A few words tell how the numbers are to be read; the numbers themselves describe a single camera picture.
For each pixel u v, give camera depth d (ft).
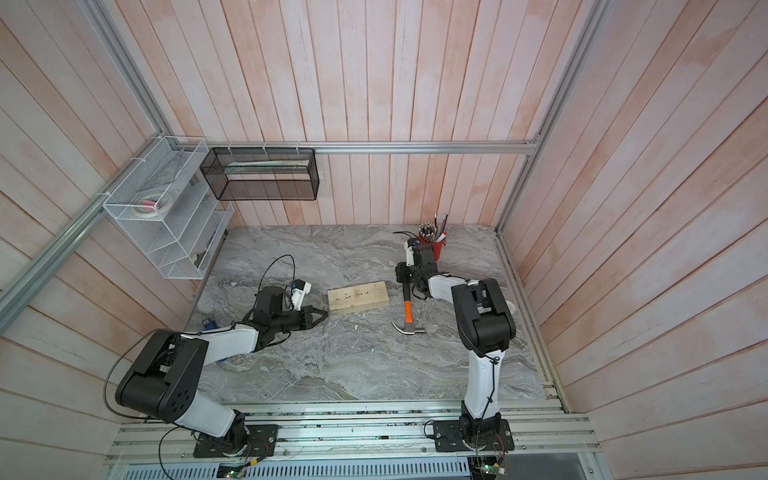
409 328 3.04
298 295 2.75
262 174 3.47
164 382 1.47
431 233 3.21
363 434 2.47
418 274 2.68
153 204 2.41
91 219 2.15
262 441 2.40
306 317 2.62
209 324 2.97
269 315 2.40
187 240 2.60
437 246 3.37
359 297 3.16
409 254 3.10
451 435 2.39
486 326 1.76
